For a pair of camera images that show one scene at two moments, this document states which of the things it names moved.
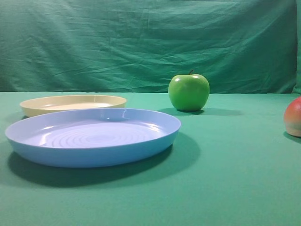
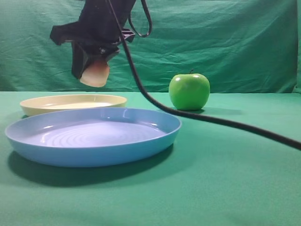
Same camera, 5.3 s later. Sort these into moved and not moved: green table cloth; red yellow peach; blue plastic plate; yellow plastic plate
Moved: red yellow peach
Not moved: yellow plastic plate; blue plastic plate; green table cloth
